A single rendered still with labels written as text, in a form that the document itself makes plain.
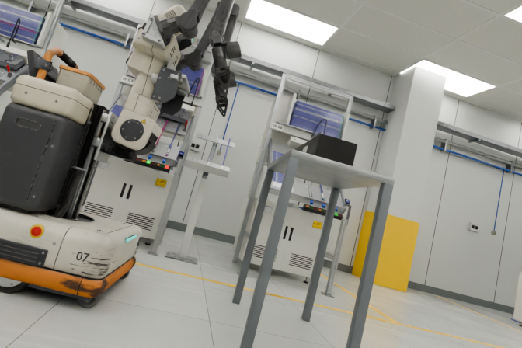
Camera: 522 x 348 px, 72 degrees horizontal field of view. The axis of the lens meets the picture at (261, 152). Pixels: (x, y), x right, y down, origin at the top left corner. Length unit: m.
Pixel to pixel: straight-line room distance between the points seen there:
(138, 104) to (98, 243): 0.63
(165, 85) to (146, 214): 1.68
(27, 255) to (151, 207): 1.70
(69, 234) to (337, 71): 4.61
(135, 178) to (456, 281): 4.90
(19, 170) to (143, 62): 0.69
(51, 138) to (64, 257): 0.47
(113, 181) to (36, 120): 1.64
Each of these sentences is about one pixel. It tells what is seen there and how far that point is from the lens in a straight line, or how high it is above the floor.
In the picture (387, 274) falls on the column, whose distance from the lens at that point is 5.09.
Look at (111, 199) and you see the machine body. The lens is 3.24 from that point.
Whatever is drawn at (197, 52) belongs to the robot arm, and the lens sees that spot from 2.09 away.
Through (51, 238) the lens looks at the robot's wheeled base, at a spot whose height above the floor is 0.23.
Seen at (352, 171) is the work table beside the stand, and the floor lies 0.78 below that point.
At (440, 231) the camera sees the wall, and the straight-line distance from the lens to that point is 6.12.
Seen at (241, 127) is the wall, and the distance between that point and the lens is 4.95.
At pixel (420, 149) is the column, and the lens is 5.32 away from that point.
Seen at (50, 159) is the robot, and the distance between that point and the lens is 1.65.
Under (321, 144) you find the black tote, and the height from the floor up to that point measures 0.87.
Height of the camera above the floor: 0.53
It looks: 9 degrees up
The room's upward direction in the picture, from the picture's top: 15 degrees clockwise
